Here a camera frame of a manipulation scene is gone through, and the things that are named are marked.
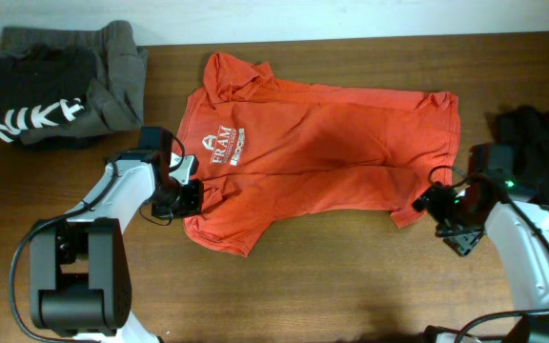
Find black t-shirt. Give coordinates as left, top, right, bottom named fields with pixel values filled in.
left=495, top=106, right=549, bottom=207

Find orange red t-shirt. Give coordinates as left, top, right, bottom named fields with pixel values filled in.
left=178, top=52, right=460, bottom=256

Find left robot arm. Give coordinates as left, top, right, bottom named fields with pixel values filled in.
left=30, top=150, right=202, bottom=342

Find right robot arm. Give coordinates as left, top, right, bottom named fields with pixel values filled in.
left=413, top=181, right=549, bottom=342

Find grey folded pants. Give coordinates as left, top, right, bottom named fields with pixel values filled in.
left=0, top=21, right=148, bottom=144

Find dark navy folded garment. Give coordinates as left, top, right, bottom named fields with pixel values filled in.
left=12, top=136, right=103, bottom=152

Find black folded shirt white letters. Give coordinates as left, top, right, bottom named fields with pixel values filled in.
left=0, top=45, right=97, bottom=143

